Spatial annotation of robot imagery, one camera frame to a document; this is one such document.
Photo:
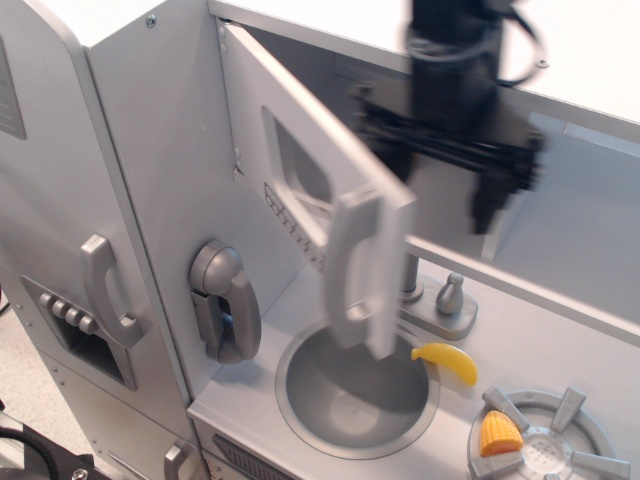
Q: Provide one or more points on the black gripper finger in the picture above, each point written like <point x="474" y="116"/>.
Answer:
<point x="398" y="159"/>
<point x="493" y="188"/>

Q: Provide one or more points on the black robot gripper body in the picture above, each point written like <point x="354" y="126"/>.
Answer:
<point x="450" y="108"/>

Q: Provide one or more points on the grey toy microwave door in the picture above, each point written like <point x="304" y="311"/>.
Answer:
<point x="299" y="157"/>

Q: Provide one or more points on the silver microwave door handle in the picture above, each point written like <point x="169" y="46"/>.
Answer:
<point x="349" y="286"/>

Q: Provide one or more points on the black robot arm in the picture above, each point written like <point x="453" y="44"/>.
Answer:
<point x="465" y="21"/>

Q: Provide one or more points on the silver toy faucet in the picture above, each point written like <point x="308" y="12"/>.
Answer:
<point x="443" y="309"/>

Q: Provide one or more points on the yellow toy banana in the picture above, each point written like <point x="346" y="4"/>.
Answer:
<point x="449" y="357"/>

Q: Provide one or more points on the yellow toy corn cob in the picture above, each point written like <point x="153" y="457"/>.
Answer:
<point x="499" y="435"/>

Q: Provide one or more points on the round silver toy sink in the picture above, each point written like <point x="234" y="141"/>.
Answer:
<point x="349" y="405"/>

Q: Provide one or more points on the silver toy stove burner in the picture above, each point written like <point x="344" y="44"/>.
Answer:
<point x="560" y="439"/>

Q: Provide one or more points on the grey toy fridge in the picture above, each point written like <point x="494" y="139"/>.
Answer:
<point x="60" y="184"/>

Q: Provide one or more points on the grey toy oven panel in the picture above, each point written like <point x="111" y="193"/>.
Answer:
<point x="247" y="462"/>

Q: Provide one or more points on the grey toy ice dispenser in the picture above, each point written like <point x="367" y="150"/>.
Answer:
<point x="78" y="332"/>

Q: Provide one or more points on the grey toy wall phone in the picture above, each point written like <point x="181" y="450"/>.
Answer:
<point x="225" y="304"/>

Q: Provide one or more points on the silver fridge door handle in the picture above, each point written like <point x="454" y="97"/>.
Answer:
<point x="97" y="259"/>

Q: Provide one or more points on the silver lower door handle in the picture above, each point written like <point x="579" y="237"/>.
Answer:
<point x="177" y="463"/>

